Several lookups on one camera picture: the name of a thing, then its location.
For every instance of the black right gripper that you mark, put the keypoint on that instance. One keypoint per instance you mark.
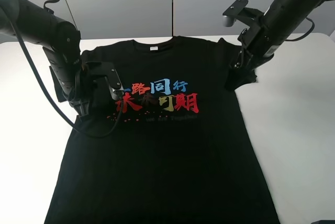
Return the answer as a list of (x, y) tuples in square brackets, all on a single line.
[(258, 44)]

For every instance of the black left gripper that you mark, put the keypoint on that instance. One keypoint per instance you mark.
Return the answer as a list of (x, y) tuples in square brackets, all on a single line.
[(73, 77)]

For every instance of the black printed t-shirt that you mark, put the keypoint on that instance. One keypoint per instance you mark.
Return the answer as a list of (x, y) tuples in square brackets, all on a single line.
[(175, 149)]

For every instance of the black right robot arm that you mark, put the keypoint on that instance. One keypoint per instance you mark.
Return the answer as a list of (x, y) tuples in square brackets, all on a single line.
[(291, 13)]

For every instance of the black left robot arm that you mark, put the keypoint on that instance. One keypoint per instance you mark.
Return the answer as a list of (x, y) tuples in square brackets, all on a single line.
[(60, 41)]

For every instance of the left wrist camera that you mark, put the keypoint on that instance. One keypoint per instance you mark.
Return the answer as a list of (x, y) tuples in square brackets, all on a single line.
[(106, 70)]

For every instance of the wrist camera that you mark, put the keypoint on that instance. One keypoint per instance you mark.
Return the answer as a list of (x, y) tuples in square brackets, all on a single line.
[(106, 70), (239, 11)]

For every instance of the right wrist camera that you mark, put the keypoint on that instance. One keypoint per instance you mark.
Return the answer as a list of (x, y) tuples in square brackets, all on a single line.
[(239, 11)]

